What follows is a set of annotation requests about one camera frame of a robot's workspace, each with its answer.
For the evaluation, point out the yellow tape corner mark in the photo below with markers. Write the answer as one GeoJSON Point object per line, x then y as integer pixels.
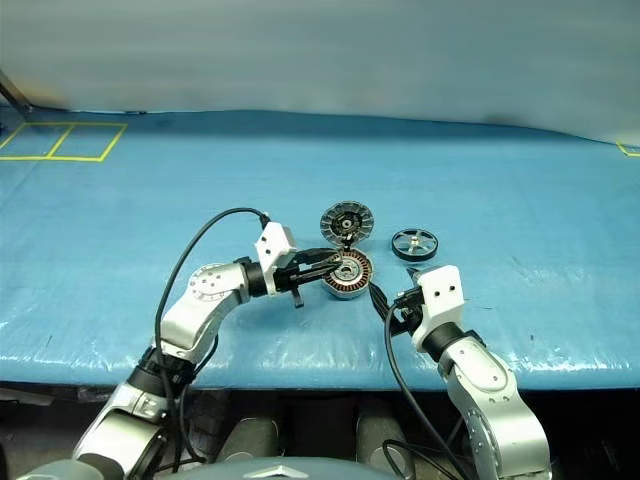
{"type": "Point", "coordinates": [625, 150]}

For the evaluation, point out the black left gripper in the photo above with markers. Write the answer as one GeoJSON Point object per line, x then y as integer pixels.
{"type": "Point", "coordinates": [289, 275]}

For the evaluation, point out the metal stand leg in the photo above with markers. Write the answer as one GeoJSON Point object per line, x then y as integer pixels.
{"type": "Point", "coordinates": [12, 90]}

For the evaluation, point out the round silver motor lid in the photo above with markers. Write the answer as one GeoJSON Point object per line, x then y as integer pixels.
{"type": "Point", "coordinates": [332, 220]}

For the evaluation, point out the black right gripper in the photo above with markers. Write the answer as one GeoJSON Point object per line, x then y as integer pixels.
{"type": "Point", "coordinates": [411, 307]}

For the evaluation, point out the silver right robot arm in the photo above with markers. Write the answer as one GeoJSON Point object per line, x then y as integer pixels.
{"type": "Point", "coordinates": [485, 375]}

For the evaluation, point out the round motor housing copper windings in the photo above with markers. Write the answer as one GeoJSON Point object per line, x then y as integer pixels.
{"type": "Point", "coordinates": [360, 281]}

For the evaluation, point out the yellow tape double square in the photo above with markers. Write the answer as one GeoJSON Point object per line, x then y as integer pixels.
{"type": "Point", "coordinates": [50, 158]}

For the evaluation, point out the grey rounded cylinder shape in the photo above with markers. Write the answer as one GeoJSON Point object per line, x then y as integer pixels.
{"type": "Point", "coordinates": [250, 440]}
{"type": "Point", "coordinates": [380, 445]}

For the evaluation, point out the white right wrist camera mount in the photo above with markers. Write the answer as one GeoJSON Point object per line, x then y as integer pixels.
{"type": "Point", "coordinates": [442, 292]}

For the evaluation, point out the black spoked rotor wheel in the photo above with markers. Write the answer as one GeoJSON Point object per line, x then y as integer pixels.
{"type": "Point", "coordinates": [413, 244]}

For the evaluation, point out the grey robot torso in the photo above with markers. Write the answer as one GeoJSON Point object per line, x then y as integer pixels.
{"type": "Point", "coordinates": [280, 472]}

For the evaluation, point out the blue plastic table cover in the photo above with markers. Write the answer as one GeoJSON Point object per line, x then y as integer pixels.
{"type": "Point", "coordinates": [300, 165]}

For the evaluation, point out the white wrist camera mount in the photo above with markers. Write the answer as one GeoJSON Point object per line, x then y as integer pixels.
{"type": "Point", "coordinates": [442, 292]}
{"type": "Point", "coordinates": [272, 242]}

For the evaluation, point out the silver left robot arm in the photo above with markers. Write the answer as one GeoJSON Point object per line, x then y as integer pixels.
{"type": "Point", "coordinates": [200, 310]}

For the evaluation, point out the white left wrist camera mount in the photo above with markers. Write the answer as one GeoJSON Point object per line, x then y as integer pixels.
{"type": "Point", "coordinates": [272, 242]}

